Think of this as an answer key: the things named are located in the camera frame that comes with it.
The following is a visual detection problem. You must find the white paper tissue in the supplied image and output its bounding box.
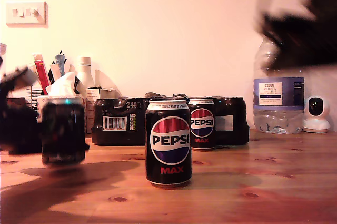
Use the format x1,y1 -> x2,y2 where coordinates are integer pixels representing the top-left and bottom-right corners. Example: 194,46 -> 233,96
45,72 -> 77,98

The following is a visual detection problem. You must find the large clear water bottle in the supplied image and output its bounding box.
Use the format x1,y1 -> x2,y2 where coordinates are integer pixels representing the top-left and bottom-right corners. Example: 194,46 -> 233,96
253,36 -> 306,134

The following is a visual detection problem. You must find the red snack packet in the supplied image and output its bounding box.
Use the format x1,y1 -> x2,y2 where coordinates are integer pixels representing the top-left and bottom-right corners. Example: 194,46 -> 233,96
33,59 -> 51,95

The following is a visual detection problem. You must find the small white carton box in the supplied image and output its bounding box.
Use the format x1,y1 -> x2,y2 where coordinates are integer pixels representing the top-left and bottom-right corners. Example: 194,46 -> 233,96
85,86 -> 117,134

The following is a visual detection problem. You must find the cream paper packet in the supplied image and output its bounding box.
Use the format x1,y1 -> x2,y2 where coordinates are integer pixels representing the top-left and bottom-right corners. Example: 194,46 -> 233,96
31,53 -> 44,77

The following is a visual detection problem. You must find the black Pepsi Max multipack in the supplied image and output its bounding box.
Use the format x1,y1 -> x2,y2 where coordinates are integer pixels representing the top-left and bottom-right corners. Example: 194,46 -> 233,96
91,92 -> 250,147

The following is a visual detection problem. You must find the black Pepsi Max can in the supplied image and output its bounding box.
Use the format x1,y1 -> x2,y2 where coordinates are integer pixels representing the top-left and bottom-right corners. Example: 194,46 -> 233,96
189,98 -> 217,152
145,98 -> 192,189
41,96 -> 87,166

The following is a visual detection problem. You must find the white slim bottle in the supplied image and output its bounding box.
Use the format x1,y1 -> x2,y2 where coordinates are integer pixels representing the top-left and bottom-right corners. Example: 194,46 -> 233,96
75,56 -> 95,95

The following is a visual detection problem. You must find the white wall light switch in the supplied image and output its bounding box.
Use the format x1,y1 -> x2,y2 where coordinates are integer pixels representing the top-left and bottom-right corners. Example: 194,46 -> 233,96
5,1 -> 48,27

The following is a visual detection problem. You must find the small white round camera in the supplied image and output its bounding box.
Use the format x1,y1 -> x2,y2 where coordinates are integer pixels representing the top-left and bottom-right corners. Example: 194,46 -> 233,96
302,96 -> 331,134

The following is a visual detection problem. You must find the gingerbread print tissue box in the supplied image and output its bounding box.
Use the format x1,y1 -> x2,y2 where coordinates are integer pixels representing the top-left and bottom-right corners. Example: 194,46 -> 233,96
36,95 -> 88,135

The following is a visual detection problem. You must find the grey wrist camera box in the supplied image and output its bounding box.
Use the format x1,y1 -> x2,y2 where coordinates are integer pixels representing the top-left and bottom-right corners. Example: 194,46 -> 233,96
15,66 -> 39,86

